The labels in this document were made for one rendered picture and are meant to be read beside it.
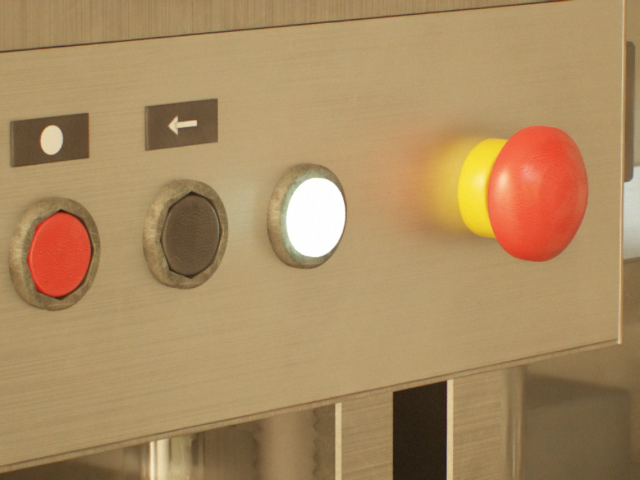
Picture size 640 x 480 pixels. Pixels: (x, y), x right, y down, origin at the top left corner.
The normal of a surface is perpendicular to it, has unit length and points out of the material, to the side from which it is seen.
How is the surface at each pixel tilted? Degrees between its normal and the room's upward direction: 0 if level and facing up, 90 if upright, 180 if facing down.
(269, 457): 122
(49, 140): 90
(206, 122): 90
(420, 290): 90
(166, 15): 90
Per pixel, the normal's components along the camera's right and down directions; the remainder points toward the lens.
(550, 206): 0.49, 0.23
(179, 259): 0.73, 0.10
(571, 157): 0.78, -0.39
